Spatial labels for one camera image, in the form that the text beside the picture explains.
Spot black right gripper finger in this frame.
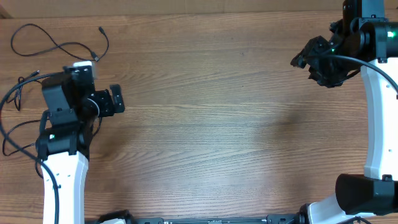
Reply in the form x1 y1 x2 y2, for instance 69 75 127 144
302 36 328 56
290 52 307 68

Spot black short usb cable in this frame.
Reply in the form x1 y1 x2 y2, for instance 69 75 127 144
10 23 110 62

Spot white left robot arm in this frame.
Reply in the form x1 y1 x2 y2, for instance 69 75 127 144
35 83 125 223

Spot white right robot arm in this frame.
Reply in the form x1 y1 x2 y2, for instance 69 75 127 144
291 16 397 223

